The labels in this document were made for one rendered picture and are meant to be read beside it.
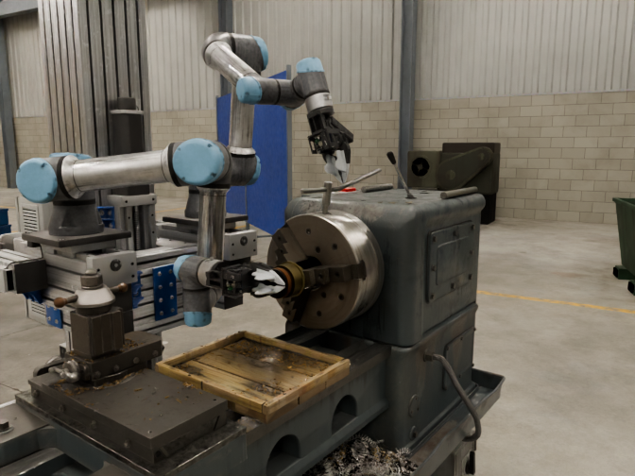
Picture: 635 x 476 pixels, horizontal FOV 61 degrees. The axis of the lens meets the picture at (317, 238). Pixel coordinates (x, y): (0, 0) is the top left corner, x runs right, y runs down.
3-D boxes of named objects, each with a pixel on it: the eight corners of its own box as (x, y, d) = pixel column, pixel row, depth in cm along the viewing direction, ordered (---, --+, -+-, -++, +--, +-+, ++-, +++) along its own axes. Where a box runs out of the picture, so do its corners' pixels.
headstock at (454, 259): (370, 280, 222) (372, 186, 215) (485, 300, 193) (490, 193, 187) (276, 317, 174) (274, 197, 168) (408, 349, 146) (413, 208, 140)
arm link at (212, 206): (200, 138, 158) (194, 297, 167) (190, 137, 147) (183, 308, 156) (239, 141, 158) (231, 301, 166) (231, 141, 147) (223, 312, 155)
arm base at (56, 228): (39, 232, 158) (36, 199, 157) (87, 227, 170) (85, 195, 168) (64, 238, 149) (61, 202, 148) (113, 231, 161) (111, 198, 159)
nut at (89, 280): (95, 283, 104) (94, 265, 104) (107, 286, 102) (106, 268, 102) (77, 287, 101) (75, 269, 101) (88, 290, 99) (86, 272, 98)
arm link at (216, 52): (190, 24, 180) (249, 75, 147) (221, 27, 186) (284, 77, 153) (186, 58, 186) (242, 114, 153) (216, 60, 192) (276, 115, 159)
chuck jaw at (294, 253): (305, 265, 148) (283, 229, 151) (317, 256, 145) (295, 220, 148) (279, 273, 139) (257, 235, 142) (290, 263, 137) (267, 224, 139)
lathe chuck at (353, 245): (283, 304, 163) (290, 202, 156) (371, 335, 145) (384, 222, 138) (263, 312, 156) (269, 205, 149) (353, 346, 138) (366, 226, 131)
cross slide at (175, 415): (94, 365, 121) (94, 347, 120) (229, 423, 96) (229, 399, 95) (18, 393, 108) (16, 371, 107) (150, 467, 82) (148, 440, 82)
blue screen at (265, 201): (199, 222, 1019) (195, 94, 980) (240, 220, 1048) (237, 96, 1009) (259, 266, 642) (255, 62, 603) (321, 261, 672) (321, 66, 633)
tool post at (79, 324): (107, 342, 109) (104, 295, 107) (128, 350, 105) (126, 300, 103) (72, 353, 103) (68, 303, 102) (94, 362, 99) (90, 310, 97)
